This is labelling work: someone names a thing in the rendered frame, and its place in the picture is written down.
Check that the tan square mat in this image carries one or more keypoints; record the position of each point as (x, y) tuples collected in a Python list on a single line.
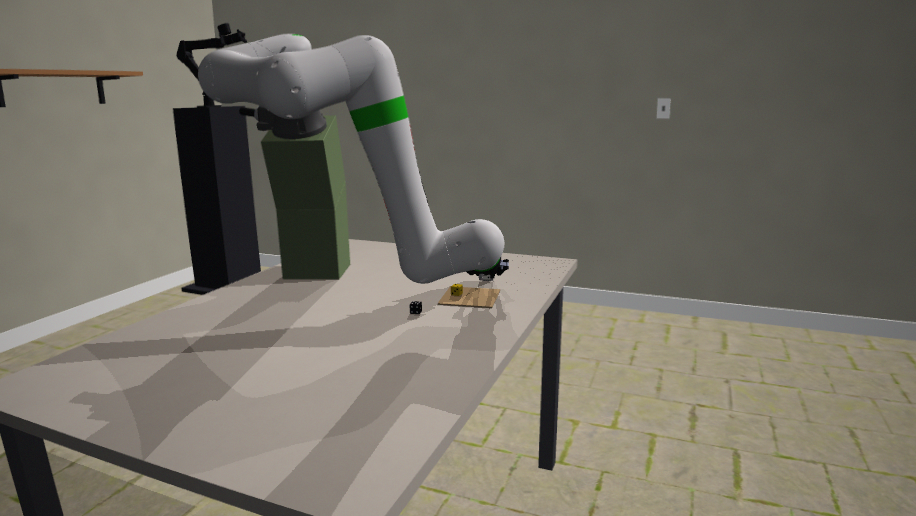
[(471, 297)]

